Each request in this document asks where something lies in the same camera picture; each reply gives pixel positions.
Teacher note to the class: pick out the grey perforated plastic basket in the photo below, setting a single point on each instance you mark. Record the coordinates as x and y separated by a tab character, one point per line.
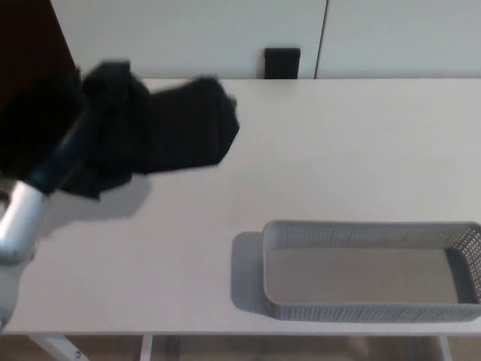
357	274

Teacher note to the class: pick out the white cabinet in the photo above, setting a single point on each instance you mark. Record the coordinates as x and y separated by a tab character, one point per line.
188	37

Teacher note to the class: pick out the dark brown wooden panel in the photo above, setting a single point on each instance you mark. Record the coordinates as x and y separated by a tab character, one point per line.
26	30

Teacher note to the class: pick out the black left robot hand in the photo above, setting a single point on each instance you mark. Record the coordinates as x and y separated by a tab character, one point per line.
109	113

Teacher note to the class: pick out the black wall socket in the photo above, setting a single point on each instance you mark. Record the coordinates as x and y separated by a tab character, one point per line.
282	63

